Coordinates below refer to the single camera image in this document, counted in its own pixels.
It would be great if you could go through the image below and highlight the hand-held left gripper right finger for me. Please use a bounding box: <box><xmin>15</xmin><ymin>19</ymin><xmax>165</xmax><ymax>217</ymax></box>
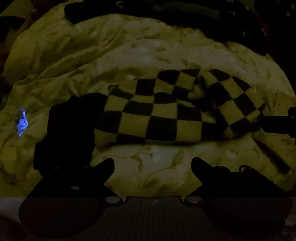
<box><xmin>191</xmin><ymin>157</ymin><xmax>288</xmax><ymax>198</ymax></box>

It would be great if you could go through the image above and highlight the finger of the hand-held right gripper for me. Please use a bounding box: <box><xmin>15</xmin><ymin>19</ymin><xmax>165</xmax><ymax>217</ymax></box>
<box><xmin>260</xmin><ymin>108</ymin><xmax>296</xmax><ymax>133</ymax></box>

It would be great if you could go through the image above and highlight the black cloth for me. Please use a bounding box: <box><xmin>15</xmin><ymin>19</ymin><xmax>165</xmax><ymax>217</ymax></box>
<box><xmin>33</xmin><ymin>93</ymin><xmax>109</xmax><ymax>173</ymax></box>

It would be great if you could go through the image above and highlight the small blue glowing object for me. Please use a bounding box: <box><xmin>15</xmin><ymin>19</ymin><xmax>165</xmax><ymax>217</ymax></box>
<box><xmin>15</xmin><ymin>109</ymin><xmax>29</xmax><ymax>137</ymax></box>

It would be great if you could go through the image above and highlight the light floral blanket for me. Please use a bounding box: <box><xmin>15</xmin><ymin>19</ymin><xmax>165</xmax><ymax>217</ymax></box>
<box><xmin>0</xmin><ymin>3</ymin><xmax>296</xmax><ymax>198</ymax></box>

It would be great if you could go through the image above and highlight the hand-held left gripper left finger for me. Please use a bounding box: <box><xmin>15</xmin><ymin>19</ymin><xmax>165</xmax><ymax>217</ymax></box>
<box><xmin>30</xmin><ymin>158</ymin><xmax>115</xmax><ymax>198</ymax></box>

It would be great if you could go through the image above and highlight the black checkered garment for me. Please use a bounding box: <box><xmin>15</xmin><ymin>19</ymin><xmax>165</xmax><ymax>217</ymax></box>
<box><xmin>94</xmin><ymin>68</ymin><xmax>266</xmax><ymax>149</ymax></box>

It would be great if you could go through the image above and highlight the dark cloth pile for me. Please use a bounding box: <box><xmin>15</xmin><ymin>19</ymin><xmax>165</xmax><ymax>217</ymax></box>
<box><xmin>64</xmin><ymin>0</ymin><xmax>274</xmax><ymax>56</ymax></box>

